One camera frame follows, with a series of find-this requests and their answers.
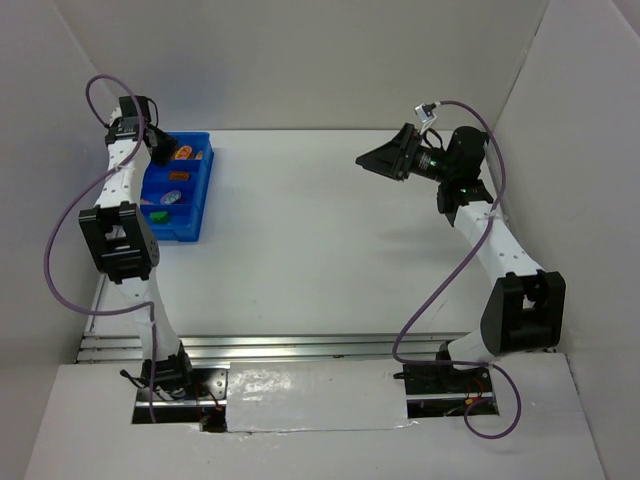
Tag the yellow oval printed lego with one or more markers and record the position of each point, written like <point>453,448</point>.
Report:
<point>184,153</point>

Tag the blue compartment bin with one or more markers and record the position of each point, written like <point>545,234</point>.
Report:
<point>186,215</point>

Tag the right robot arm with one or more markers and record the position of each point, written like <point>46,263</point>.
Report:
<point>525,308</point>

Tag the aluminium rail base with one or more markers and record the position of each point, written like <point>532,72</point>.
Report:
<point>211,356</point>

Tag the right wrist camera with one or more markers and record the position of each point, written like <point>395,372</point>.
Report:
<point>426,113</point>

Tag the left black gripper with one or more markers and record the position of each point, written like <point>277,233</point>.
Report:
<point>163,145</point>

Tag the brown orange lego brick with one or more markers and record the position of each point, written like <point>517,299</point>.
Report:
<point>179,176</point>

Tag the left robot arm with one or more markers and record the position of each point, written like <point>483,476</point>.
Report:
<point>125,249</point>

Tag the green lego block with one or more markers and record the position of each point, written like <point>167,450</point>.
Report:
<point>159,217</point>

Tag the white foil covered panel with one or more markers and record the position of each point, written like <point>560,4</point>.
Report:
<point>324,396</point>

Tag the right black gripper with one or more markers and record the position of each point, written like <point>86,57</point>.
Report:
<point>403,153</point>

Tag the purple oval lego piece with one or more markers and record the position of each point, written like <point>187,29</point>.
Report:
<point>171,197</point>

